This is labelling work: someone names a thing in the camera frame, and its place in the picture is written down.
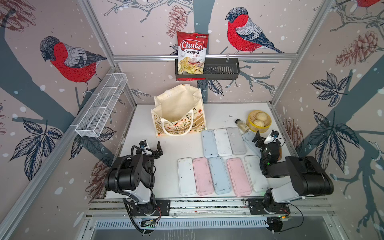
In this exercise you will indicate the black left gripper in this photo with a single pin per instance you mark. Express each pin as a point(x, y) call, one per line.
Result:
point(156, 155)

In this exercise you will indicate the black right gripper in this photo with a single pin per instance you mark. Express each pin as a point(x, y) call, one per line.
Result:
point(258, 135)

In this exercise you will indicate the cream pencil case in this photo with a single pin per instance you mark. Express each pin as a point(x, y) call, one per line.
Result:
point(236, 141)

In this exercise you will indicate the white pencil case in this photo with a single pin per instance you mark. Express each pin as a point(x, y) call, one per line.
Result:
point(187, 182)
point(223, 143)

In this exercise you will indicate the cream canvas tote bag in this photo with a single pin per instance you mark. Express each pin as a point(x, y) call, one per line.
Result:
point(179, 111)

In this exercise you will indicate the light blue pencil case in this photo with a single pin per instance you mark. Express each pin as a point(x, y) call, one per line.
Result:
point(209, 144)

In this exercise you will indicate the pink pencil case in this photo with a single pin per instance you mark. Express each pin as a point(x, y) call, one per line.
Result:
point(203, 177)

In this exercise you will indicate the grey pencil case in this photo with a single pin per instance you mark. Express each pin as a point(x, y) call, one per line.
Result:
point(248, 139)

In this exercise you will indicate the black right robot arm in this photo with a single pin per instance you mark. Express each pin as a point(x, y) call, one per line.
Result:
point(307, 177)

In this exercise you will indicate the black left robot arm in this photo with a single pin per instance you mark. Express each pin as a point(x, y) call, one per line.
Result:
point(132, 177)

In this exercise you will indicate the red Chuba cassava chips bag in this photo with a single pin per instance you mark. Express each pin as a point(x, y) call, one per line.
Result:
point(192, 50)

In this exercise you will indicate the steamed bun lower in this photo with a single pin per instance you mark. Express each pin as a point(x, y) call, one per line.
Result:
point(259, 123)

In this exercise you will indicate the steamed bun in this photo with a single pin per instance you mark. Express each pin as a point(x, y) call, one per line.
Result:
point(259, 123)
point(262, 116)

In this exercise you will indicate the yellow bamboo steamer basket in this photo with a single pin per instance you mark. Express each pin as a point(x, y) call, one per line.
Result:
point(252, 117)

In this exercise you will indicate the glass spice jar black lid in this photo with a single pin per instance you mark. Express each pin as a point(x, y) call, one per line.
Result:
point(242, 125)

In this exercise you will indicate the steamed bun upper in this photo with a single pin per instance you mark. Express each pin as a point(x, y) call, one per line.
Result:
point(262, 116)

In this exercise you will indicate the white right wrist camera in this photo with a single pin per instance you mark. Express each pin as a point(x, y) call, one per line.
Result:
point(273, 135)

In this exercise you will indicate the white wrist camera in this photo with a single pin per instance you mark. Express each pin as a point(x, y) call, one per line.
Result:
point(273, 135)
point(143, 145)

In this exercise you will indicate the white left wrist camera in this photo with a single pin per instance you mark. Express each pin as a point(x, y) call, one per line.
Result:
point(143, 145)

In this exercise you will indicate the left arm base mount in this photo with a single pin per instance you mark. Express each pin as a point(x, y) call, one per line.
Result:
point(154, 208)

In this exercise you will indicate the white wire mesh shelf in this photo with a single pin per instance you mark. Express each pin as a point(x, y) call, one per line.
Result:
point(96, 117)

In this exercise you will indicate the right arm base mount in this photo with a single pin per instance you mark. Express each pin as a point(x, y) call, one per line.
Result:
point(264, 207)

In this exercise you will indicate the black wall-mounted basket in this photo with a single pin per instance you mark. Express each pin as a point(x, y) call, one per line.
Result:
point(214, 69)

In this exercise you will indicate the aluminium front rail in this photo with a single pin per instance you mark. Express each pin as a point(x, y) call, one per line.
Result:
point(198, 208)

